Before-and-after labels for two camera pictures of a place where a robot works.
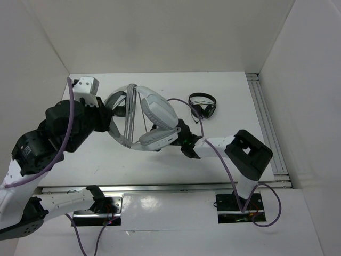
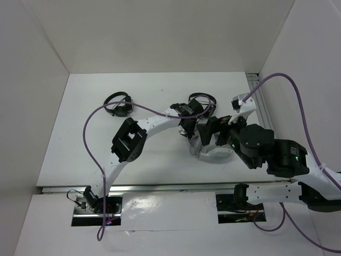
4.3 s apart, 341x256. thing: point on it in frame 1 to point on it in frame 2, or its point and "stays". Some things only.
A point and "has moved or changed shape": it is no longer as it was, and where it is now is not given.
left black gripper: (104, 113) to (189, 132)
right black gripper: (154, 126) to (213, 124)
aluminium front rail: (220, 186) stays
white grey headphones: (161, 117) has moved or changed shape
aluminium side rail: (278, 166) stays
